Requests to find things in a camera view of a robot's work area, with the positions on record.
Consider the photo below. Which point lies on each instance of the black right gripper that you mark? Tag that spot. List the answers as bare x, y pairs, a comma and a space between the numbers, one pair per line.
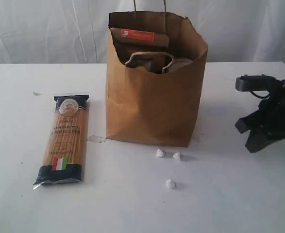
272, 123

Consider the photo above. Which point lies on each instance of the clear jar with gold lid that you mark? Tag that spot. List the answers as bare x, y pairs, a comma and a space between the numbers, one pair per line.
178, 63

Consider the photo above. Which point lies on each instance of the brown kraft stand-up pouch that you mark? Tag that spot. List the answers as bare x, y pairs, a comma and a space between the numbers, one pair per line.
127, 41

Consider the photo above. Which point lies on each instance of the brown paper bag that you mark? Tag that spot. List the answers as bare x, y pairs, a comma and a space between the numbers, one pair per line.
144, 103

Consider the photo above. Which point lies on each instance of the white crumpled scrap middle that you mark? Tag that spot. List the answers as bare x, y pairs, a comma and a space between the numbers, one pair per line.
177, 156

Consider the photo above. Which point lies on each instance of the white crumpled scrap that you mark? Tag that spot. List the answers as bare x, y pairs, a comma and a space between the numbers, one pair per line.
160, 153
177, 156
170, 184

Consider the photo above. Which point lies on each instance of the white crumpled scrap left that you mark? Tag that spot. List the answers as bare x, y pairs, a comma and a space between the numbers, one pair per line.
160, 153

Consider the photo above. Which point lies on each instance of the white crumpled scrap front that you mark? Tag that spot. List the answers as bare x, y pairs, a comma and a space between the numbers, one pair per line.
170, 184

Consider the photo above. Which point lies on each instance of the clear tape piece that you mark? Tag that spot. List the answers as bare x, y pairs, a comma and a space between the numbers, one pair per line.
96, 139

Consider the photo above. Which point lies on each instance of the spaghetti pasta package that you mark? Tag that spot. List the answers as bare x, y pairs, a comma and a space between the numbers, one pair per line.
65, 151

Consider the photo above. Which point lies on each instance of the white backdrop curtain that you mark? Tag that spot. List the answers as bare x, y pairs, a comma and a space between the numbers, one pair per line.
75, 31

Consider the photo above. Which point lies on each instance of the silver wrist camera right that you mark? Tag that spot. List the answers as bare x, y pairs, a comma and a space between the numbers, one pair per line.
253, 83

